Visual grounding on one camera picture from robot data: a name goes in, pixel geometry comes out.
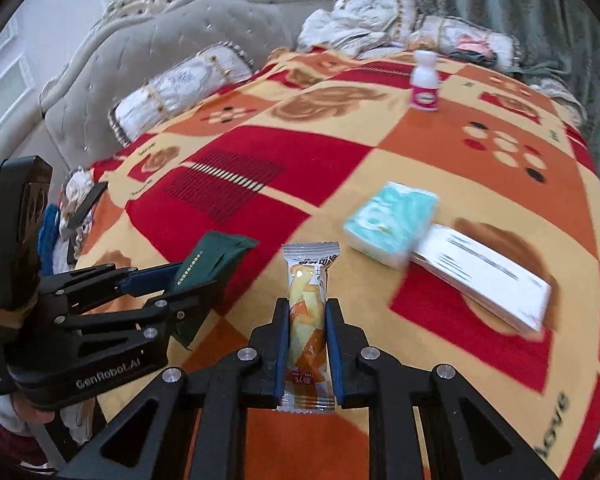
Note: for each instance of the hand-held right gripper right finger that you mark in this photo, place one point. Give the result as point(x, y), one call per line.
point(331, 345)

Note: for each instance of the floral bolster pillow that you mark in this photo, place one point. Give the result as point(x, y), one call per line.
point(180, 90)

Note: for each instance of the teal tissue pack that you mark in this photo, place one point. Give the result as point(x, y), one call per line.
point(390, 222)

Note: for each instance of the floral beige cushion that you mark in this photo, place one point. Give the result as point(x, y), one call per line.
point(355, 25)

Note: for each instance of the dark green packet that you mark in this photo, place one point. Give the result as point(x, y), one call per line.
point(212, 260)

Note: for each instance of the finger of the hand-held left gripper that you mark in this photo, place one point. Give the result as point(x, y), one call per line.
point(180, 310)
point(150, 280)

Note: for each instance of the white medicine box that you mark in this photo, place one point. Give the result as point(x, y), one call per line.
point(485, 275)

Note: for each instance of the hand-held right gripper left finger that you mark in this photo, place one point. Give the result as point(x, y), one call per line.
point(280, 355)

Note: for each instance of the blue cloth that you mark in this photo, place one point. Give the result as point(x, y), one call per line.
point(49, 235)

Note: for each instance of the cushion with pink print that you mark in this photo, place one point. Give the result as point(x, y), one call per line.
point(467, 42)

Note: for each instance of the grey tufted headboard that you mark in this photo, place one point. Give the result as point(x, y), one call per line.
point(170, 35)

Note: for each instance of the orange red printed blanket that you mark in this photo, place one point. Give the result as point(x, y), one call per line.
point(355, 160)

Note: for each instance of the orange yellow snack packet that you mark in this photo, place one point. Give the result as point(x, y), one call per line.
point(307, 300)

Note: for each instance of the white bottle pink label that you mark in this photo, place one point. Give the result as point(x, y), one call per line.
point(426, 85)

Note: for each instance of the green patterned curtain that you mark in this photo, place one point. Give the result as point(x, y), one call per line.
point(505, 0)

